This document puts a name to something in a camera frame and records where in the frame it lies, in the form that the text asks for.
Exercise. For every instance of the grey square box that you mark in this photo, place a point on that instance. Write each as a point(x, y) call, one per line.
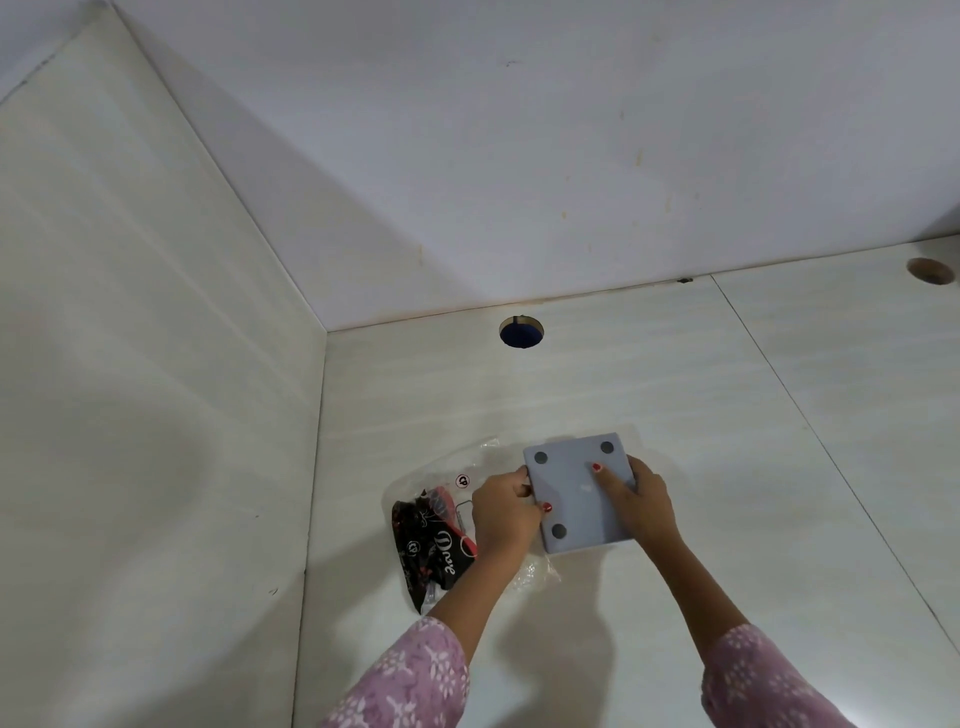
point(577, 502)

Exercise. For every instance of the clear bag with black packet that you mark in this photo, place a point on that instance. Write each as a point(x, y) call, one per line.
point(431, 544)

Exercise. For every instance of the person's right hand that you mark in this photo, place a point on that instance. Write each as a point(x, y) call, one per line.
point(649, 514)

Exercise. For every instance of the person's left thumb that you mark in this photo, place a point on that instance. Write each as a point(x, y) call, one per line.
point(540, 508)

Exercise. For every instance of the person's left forearm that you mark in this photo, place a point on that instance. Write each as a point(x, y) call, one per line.
point(450, 622)

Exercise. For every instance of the person's left hand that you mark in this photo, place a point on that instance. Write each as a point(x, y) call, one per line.
point(499, 521)

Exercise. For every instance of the person's right forearm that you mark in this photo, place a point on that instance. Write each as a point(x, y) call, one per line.
point(720, 622)

